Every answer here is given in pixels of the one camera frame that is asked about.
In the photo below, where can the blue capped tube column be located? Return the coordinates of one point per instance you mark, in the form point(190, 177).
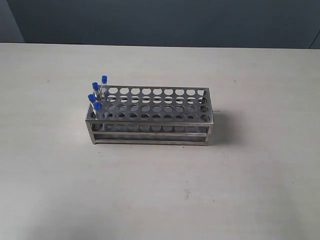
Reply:
point(104, 87)

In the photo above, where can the stainless steel tube rack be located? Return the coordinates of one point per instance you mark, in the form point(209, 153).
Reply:
point(153, 115)

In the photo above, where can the blue capped tube front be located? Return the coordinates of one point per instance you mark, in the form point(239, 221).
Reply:
point(96, 91)

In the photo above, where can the blue capped tube back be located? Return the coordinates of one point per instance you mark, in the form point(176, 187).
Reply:
point(97, 108)

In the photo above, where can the blue capped tube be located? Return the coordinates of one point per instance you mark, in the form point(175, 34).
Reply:
point(96, 91)
point(92, 100)
point(97, 108)

